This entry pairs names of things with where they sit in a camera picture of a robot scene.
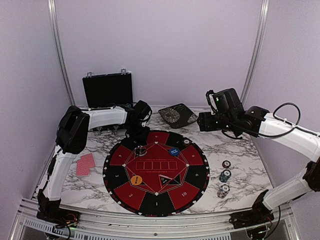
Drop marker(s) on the left aluminium corner post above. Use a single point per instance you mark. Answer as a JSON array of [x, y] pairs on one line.
[[59, 49]]

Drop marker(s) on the right aluminium corner post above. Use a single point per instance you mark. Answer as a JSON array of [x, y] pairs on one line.
[[260, 34]]

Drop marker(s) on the black floral square plate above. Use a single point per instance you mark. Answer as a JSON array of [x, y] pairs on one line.
[[178, 116]]

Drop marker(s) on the red playing card deck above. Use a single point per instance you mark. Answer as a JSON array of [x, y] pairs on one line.
[[84, 165]]

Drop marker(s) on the orange big blind button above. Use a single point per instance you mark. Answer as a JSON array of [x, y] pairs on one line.
[[136, 180]]

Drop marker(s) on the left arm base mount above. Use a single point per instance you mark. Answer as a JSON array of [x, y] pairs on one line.
[[61, 218]]

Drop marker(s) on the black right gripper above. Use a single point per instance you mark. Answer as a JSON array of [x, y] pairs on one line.
[[205, 125]]

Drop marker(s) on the clear round dealer button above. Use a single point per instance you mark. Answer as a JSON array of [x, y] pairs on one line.
[[140, 151]]

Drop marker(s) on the aluminium corner post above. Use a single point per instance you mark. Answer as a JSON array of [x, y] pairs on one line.
[[59, 49], [260, 34]]

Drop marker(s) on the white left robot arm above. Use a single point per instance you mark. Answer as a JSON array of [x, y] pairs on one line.
[[71, 139]]

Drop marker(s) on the aluminium front rail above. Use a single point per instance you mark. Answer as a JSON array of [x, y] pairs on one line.
[[105, 225]]

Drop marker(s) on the round red black poker mat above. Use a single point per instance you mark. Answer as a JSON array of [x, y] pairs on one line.
[[170, 184]]

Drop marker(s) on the blue small blind button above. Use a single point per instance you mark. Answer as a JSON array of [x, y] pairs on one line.
[[174, 152]]

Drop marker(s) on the grey chip stack on table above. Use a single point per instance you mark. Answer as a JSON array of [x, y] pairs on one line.
[[223, 191]]

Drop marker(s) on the green chip stack on table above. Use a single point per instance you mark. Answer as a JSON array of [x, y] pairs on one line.
[[225, 176]]

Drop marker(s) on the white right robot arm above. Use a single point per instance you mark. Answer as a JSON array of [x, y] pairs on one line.
[[259, 122]]

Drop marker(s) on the black poker chip case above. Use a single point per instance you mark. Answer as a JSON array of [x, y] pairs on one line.
[[107, 96]]

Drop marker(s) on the red 100 chip stack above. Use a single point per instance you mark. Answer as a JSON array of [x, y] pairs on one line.
[[226, 164]]

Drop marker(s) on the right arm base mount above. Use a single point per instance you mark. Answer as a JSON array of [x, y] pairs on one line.
[[249, 218]]

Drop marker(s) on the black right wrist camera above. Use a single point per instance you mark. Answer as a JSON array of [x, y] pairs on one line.
[[224, 102]]

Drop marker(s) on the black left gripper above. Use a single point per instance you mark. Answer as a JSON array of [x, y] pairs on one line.
[[141, 137]]

